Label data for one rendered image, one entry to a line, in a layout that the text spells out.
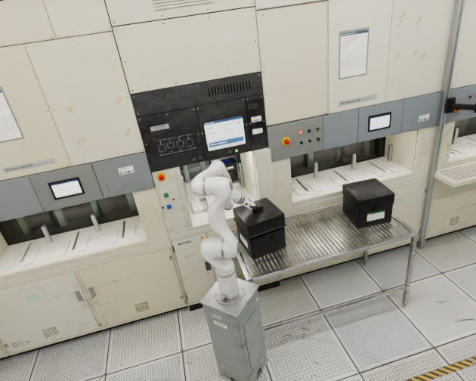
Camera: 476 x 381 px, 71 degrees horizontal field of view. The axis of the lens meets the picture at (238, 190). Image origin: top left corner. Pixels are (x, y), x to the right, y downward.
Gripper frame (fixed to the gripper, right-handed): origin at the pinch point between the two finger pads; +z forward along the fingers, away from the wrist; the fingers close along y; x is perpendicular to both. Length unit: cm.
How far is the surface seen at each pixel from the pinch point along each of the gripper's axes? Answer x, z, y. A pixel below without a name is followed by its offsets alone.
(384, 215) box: -48, 82, -28
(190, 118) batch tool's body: -26, -66, 33
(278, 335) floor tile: 78, 74, -22
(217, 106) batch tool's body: -43, -55, 30
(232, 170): -6, 11, 79
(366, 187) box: -59, 68, -10
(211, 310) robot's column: 64, -12, -38
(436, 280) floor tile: -29, 181, -39
